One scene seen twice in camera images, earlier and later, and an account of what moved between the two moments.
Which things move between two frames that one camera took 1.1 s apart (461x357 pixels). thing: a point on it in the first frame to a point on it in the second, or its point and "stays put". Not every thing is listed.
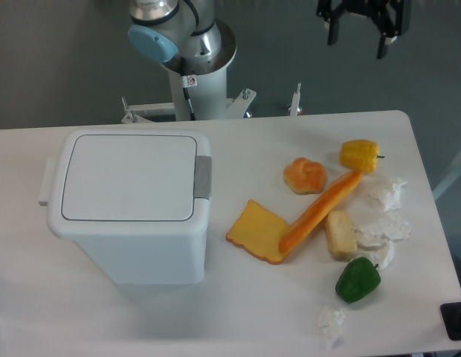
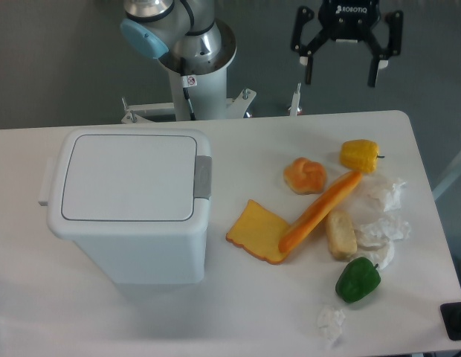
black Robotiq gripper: (391, 17) to (346, 21)
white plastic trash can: (127, 198) stays put
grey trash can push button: (203, 176) stays put
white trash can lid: (131, 178) stays put
